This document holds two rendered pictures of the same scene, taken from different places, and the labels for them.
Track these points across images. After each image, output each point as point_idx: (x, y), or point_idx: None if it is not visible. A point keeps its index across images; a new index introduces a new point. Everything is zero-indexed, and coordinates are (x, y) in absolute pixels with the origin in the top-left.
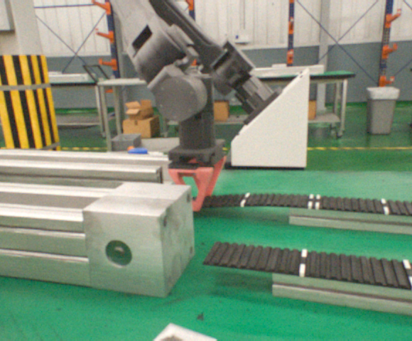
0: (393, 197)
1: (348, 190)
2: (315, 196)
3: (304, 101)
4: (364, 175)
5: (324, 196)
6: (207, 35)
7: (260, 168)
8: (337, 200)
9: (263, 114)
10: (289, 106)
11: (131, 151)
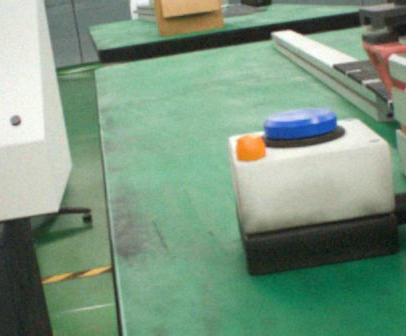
0: (245, 113)
1: (226, 127)
2: (364, 84)
3: (44, 10)
4: (129, 136)
5: (365, 80)
6: None
7: (15, 222)
8: (373, 77)
9: (39, 44)
10: (43, 24)
11: (330, 112)
